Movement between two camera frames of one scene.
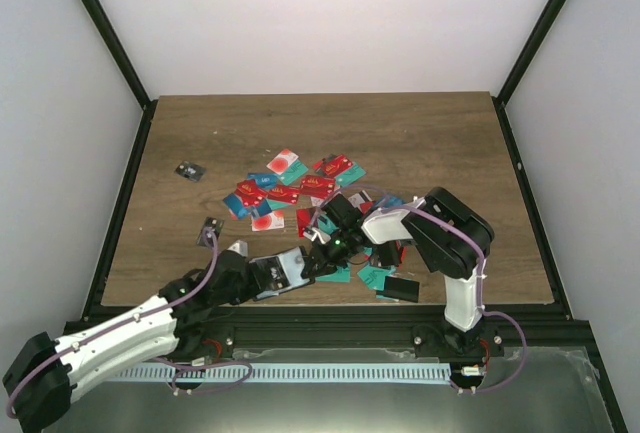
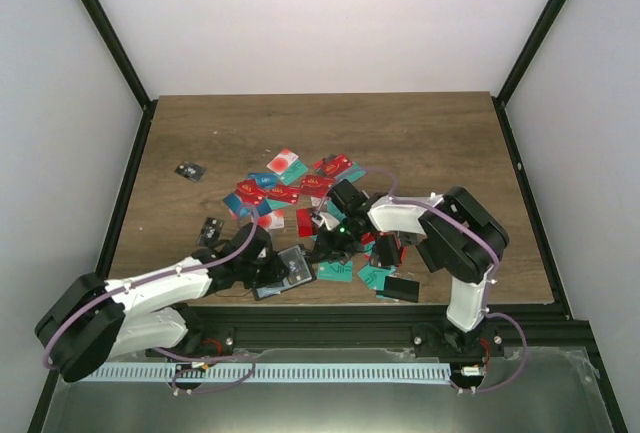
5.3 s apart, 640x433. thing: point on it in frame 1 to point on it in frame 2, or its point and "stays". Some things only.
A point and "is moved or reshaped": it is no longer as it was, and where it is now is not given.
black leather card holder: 281,273 stays
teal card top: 295,171 stays
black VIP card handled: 270,274 is moved or reshaped
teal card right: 353,173 stays
